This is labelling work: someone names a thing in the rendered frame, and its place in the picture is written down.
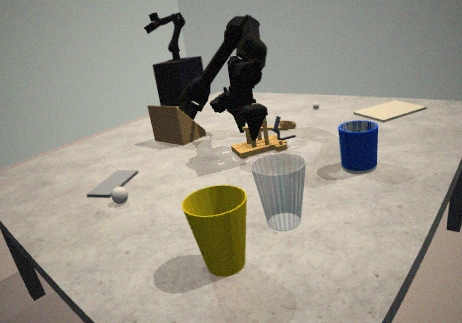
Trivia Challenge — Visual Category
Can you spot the blue cup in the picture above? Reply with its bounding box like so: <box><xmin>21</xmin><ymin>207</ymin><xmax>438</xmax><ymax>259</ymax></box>
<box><xmin>338</xmin><ymin>121</ymin><xmax>378</xmax><ymax>174</ymax></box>

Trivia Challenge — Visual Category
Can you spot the olive yellow cup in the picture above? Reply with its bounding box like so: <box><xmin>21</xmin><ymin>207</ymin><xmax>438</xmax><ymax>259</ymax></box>
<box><xmin>182</xmin><ymin>185</ymin><xmax>247</xmax><ymax>277</ymax></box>

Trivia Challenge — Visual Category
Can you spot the white ball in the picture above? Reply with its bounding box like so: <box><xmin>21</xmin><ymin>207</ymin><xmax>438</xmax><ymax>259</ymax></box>
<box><xmin>111</xmin><ymin>187</ymin><xmax>129</xmax><ymax>204</ymax></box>

